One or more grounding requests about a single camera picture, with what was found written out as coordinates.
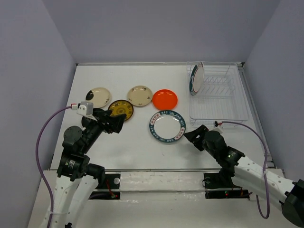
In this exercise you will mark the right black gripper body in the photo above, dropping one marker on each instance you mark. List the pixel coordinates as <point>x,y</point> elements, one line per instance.
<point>205,146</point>

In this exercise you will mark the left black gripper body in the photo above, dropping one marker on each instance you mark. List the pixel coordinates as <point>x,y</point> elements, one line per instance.
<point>94,128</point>

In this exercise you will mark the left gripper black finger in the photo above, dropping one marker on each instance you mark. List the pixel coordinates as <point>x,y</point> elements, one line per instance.
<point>115,123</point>
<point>100,113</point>

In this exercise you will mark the yellow black patterned plate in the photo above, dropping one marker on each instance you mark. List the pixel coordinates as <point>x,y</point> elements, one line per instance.
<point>120,107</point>

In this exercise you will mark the cream plate with black patch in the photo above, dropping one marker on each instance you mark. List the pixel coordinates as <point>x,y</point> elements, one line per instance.
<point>99,96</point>

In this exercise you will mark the white plate teal lettered rim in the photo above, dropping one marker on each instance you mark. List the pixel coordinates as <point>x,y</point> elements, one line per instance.
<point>167,126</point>

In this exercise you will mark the cream plate with small motifs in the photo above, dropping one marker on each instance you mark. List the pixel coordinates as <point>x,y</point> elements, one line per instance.
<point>140,95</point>

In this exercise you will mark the orange plate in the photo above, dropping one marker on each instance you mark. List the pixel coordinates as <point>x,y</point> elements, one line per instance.
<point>164,99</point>

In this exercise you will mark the white plate green red rim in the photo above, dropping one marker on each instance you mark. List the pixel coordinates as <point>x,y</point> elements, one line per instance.
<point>196,78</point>

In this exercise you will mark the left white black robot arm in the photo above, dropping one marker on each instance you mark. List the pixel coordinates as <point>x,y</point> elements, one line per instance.
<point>76,176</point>

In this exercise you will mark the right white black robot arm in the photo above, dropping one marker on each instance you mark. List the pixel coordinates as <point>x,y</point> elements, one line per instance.
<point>285,194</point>

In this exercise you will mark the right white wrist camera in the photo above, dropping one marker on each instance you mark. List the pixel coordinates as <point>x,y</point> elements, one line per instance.
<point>218,127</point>

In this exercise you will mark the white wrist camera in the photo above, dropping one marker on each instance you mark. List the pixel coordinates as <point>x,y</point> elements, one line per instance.
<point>218,127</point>
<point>86,109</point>

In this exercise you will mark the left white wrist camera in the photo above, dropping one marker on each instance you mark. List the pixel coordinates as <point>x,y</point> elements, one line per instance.
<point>86,109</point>

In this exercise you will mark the clear wire dish rack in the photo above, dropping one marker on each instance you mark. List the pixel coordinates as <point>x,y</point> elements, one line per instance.
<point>221,96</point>

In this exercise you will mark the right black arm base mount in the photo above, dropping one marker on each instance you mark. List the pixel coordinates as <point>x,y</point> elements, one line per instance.
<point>220,187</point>

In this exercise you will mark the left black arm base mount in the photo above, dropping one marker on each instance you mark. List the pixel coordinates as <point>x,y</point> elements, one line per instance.
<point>109,189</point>

